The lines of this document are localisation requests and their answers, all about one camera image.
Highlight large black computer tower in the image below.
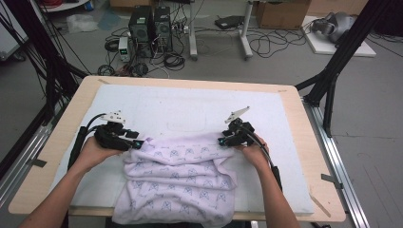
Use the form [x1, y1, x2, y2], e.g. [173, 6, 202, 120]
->
[127, 5, 155, 59]

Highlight slim black computer tower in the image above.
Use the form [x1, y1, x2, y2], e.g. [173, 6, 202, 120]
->
[153, 6, 174, 53]

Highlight lavender patterned towel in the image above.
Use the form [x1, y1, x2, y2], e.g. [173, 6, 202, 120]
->
[111, 132, 239, 228]

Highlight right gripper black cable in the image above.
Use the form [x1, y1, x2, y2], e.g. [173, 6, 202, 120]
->
[242, 124, 284, 193]

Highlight brown cardboard box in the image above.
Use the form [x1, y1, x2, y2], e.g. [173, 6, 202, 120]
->
[256, 0, 312, 30]

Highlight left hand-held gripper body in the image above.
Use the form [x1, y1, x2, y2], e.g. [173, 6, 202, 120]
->
[94, 110, 141, 151]

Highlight black metal frame stand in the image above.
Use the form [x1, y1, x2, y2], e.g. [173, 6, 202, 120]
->
[0, 0, 90, 179]
[294, 0, 393, 138]

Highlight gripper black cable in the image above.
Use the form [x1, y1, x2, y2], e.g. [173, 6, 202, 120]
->
[242, 124, 284, 193]
[67, 112, 107, 172]

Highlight grey helmet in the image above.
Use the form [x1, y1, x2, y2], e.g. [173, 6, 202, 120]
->
[311, 11, 357, 44]

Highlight thin wooden stick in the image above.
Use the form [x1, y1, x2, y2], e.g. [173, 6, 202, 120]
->
[308, 186, 333, 219]

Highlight clear plastic bag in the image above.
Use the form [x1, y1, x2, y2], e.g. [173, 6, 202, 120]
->
[66, 13, 100, 34]

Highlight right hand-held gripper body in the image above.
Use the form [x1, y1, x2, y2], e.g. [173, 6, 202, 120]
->
[222, 106, 256, 147]

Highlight aluminium rail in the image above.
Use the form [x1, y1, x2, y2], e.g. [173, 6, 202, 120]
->
[0, 104, 69, 209]
[302, 98, 371, 228]

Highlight person's left hand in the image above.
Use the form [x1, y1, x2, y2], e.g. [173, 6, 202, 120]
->
[73, 136, 124, 174]

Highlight grey tape piece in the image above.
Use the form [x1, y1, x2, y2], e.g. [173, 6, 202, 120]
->
[28, 158, 48, 168]
[320, 173, 344, 190]

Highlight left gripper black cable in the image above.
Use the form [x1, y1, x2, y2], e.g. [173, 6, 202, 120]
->
[67, 112, 107, 172]

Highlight white desk leg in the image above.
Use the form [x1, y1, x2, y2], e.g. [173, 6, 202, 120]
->
[239, 0, 255, 61]
[188, 0, 200, 61]

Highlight person's right hand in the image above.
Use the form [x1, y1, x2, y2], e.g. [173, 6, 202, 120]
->
[236, 132, 270, 172]

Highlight white foam mat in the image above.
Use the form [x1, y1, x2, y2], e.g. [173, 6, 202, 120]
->
[50, 84, 315, 214]

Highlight tangled black floor cables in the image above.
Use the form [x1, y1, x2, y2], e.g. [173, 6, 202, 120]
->
[246, 28, 310, 59]

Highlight white floor board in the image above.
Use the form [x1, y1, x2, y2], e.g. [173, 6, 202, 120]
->
[301, 15, 377, 58]

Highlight white power supply box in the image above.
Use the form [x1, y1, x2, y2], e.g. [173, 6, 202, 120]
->
[118, 36, 132, 63]

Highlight black flat device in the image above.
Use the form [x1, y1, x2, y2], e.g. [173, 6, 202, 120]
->
[214, 14, 245, 30]

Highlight coiled black cable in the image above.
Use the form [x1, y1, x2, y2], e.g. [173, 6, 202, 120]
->
[163, 51, 186, 71]

